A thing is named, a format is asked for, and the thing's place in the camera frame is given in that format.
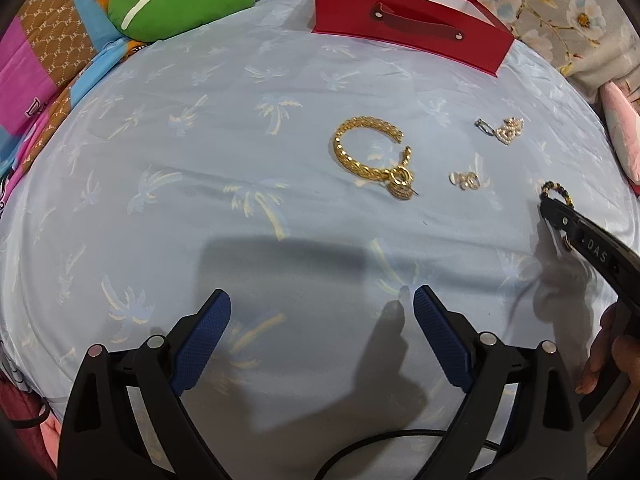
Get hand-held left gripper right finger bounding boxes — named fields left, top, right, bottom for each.
left=412, top=284, right=588, bottom=480

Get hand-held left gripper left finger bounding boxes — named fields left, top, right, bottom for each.
left=57, top=289, right=233, bottom=480

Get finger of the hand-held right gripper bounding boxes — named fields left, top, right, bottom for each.
left=539, top=197, right=583, bottom=243

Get black and gold beaded bracelet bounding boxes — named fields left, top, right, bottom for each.
left=540, top=180, right=576, bottom=208

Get small gold earrings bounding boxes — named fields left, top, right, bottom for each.
left=448, top=170, right=482, bottom=192

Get pearl cluster jewelry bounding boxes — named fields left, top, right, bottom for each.
left=492, top=116, right=526, bottom=146

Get gold ring with charm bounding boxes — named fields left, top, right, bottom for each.
left=386, top=166, right=419, bottom=202

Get gold chain bracelet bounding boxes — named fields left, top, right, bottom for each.
left=332, top=116, right=413, bottom=182

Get red jewelry box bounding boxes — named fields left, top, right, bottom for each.
left=312, top=0, right=516, bottom=78

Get person's right hand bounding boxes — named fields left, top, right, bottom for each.
left=575, top=304, right=640, bottom=448

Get pink pillow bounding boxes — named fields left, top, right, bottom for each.
left=599, top=80, right=640, bottom=186

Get red cloth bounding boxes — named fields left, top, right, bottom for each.
left=0, top=372, right=53, bottom=433

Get grey floral blanket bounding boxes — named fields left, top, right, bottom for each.
left=250, top=0, right=640, bottom=106

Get colourful patchwork blanket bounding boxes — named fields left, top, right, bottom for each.
left=0, top=0, right=153, bottom=221

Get black cable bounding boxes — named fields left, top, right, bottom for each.
left=319, top=429, right=502, bottom=480

